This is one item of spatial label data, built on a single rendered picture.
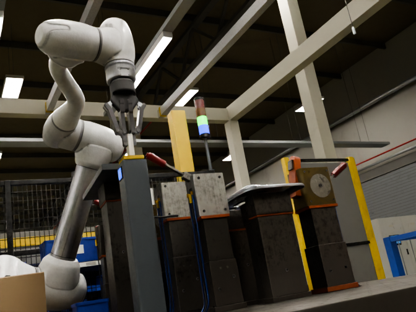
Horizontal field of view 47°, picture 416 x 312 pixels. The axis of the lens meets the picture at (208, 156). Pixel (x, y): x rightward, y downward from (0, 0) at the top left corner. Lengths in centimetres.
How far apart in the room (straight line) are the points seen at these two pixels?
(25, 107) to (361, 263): 430
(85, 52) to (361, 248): 433
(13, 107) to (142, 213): 513
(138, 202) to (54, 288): 78
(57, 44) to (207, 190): 58
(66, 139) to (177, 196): 58
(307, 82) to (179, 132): 714
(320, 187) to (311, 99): 861
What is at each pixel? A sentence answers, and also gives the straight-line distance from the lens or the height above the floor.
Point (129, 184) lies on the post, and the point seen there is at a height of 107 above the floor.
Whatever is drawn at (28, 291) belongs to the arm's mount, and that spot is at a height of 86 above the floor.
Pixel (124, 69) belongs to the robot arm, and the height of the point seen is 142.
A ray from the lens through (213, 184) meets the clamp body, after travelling 131.
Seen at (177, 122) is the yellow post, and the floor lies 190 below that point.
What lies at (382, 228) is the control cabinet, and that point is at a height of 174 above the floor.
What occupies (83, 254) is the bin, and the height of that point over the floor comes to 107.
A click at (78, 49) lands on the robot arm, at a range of 145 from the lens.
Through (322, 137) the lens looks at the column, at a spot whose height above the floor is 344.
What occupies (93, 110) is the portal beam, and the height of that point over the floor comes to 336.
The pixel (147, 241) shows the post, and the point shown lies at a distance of 132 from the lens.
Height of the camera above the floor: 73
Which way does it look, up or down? 17 degrees up
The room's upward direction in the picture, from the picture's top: 10 degrees counter-clockwise
